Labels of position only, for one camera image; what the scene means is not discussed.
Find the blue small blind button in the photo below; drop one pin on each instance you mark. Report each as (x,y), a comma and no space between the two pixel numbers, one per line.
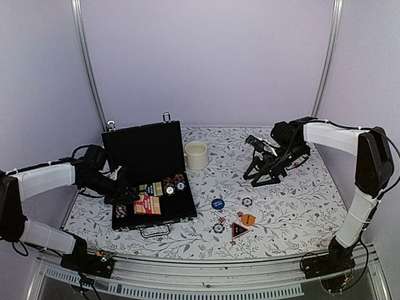
(217,204)

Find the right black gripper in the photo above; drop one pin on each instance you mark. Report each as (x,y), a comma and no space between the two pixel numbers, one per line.
(272,161)

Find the triangular all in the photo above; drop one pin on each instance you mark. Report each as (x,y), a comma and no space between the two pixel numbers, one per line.
(238,230)

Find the blue playing card deck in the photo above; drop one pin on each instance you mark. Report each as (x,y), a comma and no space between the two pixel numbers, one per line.
(151,189)

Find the red playing card deck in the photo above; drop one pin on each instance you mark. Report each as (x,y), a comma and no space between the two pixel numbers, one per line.
(147,205)

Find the left aluminium frame post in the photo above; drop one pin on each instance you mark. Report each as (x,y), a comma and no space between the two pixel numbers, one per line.
(84,48)

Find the black poker set case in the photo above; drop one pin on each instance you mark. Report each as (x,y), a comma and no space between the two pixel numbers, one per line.
(149,154)

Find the front aluminium rail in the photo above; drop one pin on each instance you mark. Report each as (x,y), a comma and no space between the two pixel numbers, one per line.
(137,277)

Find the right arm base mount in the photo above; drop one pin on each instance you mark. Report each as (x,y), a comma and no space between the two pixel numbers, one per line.
(337,259)

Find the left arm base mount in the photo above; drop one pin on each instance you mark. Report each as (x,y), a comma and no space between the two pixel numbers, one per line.
(100,264)

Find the black chip stack white top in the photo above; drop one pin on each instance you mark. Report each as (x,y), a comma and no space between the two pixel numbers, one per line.
(169,187)

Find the blue chip stack white top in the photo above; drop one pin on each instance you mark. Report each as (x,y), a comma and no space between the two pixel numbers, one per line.
(179,181)

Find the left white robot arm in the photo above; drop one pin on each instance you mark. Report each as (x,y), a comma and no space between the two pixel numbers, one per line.
(34,198)

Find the aluminium frame post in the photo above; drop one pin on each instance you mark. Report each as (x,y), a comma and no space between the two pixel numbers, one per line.
(328,60)
(84,48)

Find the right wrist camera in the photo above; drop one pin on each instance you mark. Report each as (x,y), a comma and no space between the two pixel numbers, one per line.
(260,145)

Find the black poker chip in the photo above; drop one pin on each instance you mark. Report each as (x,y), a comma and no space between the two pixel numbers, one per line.
(218,228)

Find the floral table mat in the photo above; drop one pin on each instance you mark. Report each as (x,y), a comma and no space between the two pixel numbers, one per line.
(300,214)

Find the orange big blind button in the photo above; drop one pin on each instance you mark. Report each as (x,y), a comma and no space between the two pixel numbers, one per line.
(248,220)

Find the blue ten poker chip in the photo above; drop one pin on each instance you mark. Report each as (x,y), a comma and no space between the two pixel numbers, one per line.
(247,202)

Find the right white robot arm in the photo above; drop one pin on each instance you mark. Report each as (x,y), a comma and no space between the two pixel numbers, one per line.
(374,168)

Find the orange chip stack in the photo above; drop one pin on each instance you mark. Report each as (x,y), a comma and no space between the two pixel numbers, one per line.
(121,211)

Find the right aluminium frame post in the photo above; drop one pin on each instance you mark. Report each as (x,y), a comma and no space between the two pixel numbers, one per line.
(328,60)

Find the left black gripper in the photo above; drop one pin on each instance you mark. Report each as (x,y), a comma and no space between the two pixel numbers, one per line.
(120,193)

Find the cream ribbed cup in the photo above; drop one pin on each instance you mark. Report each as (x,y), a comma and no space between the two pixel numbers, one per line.
(196,157)

